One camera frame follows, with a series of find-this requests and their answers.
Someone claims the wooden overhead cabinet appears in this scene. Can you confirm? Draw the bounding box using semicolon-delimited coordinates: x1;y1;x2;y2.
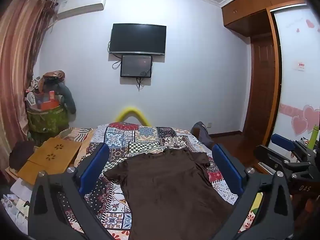
221;0;308;37

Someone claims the brown cloth bundle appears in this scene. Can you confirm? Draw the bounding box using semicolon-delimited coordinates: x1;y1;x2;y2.
42;70;66;83

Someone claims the striped brown curtain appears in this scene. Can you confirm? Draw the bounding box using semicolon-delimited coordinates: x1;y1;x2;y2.
0;0;56;153

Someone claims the green bottle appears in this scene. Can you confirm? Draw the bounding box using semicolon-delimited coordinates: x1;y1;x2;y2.
307;124;320;150

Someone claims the wooden lap desk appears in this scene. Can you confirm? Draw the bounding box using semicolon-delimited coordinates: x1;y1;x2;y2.
17;137;82;186

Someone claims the dark maroon cloth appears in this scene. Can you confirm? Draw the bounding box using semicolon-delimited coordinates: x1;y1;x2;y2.
9;140;35;170

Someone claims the white air conditioner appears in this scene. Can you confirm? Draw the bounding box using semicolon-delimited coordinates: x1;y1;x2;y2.
55;0;107;20

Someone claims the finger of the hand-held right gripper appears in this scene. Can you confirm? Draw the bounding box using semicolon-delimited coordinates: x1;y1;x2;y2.
271;133;309;163
254;144;311;178

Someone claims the green fabric storage bag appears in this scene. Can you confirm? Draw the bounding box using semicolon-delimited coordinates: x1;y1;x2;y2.
26;105;70;135

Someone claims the brown shirt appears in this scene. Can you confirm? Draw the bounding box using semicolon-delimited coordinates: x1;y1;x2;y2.
104;147;237;240

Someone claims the wall-mounted black television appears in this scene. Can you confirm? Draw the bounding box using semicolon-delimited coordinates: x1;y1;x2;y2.
109;23;167;55

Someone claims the yellow foam hoop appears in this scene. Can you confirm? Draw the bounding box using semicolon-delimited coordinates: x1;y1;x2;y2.
114;106;151;126

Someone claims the pile of papers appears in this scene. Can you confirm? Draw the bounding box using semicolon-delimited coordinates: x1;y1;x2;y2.
0;179;31;227

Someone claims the small black wall monitor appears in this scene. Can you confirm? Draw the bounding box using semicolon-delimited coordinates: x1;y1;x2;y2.
120;54;153;78

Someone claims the patchwork printed blanket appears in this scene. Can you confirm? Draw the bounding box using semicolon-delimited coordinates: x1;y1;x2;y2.
56;122;263;240

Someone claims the red box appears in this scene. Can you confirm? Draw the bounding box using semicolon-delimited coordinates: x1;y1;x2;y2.
37;91;61;111

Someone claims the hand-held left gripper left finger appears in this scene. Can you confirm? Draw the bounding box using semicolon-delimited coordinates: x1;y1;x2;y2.
28;142;115;240

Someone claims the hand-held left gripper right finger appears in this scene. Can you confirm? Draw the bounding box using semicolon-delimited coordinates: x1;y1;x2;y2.
212;144;294;240

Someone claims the grey jacket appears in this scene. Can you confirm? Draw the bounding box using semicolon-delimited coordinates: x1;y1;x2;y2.
58;81;77;115

